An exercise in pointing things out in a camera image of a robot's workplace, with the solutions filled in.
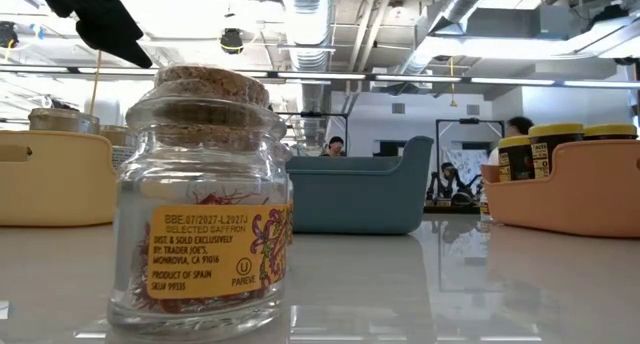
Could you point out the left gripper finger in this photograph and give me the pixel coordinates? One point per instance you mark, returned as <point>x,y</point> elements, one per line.
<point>120,39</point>

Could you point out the tan-lid glass spice jar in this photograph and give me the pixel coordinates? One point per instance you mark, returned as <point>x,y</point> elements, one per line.
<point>62,119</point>
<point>116,134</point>

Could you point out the yellow-lid brown spice can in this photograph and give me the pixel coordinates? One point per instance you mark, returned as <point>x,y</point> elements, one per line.
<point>515,159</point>
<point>610,131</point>
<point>555,144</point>

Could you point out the black ceiling device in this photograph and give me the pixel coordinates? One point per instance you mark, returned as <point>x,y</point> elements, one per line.
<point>7,34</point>

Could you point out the yellow plastic bin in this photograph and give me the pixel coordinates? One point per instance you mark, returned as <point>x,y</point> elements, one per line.
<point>50,184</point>

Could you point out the long ceiling light bar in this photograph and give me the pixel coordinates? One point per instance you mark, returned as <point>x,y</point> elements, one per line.
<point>320,75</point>
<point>417,78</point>
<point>510,81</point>

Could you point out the person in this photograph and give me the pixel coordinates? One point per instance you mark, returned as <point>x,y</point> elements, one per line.
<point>517,126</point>
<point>336,146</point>

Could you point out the dark blue plastic bin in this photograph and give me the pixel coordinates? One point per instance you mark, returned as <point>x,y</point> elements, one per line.
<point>360,199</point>

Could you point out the yellow hanging pendant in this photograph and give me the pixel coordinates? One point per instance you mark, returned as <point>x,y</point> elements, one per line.
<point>452,103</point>

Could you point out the white patterned cloth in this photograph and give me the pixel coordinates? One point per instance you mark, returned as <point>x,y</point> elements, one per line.
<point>472,164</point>

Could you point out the orange plastic bin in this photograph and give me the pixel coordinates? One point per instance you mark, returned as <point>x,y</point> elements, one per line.
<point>575,204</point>

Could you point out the round black ceiling camera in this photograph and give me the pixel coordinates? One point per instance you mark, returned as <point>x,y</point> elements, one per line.
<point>231,40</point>

